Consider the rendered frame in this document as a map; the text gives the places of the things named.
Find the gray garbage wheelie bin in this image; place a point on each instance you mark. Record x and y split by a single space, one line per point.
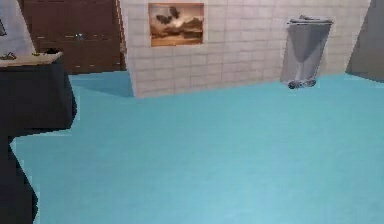
305 50

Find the framed brown landscape picture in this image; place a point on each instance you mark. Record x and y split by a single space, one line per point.
176 25

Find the dark brown wooden door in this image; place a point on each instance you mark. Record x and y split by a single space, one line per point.
73 36

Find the small black and yellow object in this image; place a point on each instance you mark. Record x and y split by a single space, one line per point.
50 51

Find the black cabinet with pale top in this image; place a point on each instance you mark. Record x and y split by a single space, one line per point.
33 96

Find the small dark object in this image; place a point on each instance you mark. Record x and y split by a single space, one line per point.
8 56

